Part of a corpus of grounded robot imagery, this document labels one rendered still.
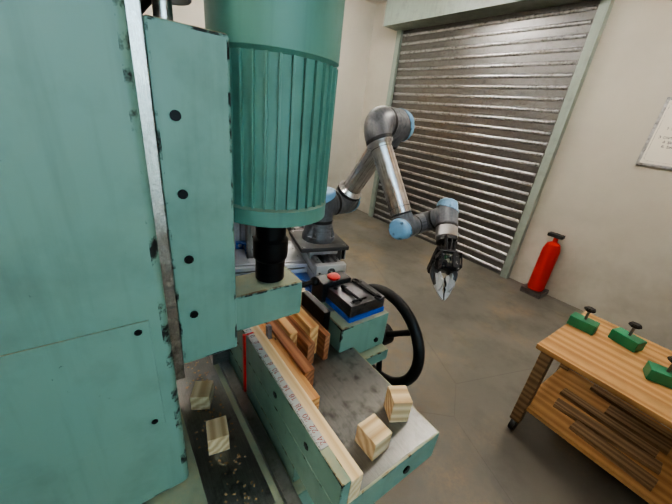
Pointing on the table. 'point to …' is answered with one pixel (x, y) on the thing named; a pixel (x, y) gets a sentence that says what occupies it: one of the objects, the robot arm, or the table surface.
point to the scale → (289, 394)
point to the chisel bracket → (266, 299)
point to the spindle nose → (270, 253)
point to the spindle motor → (280, 104)
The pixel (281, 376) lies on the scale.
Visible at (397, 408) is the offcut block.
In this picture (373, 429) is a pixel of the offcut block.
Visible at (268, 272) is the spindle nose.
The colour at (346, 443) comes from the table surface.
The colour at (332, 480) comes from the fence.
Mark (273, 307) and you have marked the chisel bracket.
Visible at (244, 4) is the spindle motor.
